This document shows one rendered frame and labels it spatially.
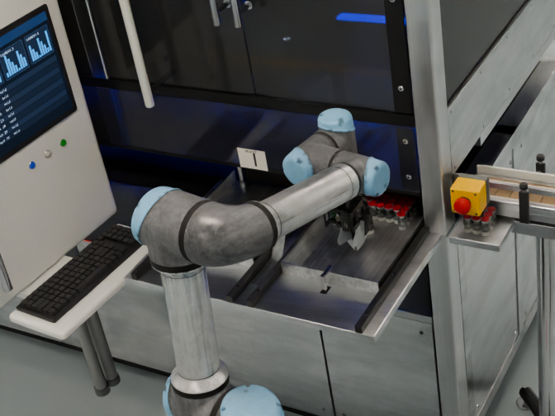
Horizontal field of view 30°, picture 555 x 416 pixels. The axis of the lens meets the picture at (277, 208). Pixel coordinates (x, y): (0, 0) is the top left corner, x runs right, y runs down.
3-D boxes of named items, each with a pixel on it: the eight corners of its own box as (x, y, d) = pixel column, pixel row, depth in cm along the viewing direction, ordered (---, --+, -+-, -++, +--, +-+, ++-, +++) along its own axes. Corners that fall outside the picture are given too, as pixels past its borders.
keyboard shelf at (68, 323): (98, 223, 304) (97, 216, 303) (173, 243, 290) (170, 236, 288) (-12, 314, 275) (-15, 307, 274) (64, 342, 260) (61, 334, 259)
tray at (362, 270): (343, 199, 277) (341, 187, 275) (434, 214, 264) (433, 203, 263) (282, 273, 253) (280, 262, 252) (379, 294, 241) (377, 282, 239)
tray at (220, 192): (235, 180, 293) (233, 170, 291) (316, 194, 281) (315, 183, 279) (169, 249, 270) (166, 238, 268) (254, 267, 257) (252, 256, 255)
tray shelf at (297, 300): (221, 183, 296) (220, 178, 295) (453, 224, 263) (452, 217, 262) (125, 283, 263) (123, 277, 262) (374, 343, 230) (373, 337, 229)
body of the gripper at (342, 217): (324, 229, 232) (317, 184, 225) (341, 209, 238) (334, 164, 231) (354, 235, 228) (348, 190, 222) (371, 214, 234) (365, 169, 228)
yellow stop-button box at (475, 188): (462, 196, 255) (460, 172, 251) (490, 200, 252) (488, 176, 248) (450, 213, 250) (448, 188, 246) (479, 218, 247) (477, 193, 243)
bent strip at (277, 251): (279, 250, 262) (275, 232, 258) (289, 252, 260) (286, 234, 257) (250, 283, 252) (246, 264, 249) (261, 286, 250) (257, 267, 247)
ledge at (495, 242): (468, 212, 266) (468, 205, 265) (518, 219, 260) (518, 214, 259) (449, 243, 257) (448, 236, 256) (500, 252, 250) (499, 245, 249)
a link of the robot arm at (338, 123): (306, 120, 218) (330, 101, 223) (313, 164, 224) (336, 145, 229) (336, 127, 214) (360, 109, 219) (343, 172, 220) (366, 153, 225)
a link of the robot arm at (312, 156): (319, 164, 206) (351, 138, 213) (276, 152, 213) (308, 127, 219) (324, 197, 210) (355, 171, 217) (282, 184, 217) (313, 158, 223)
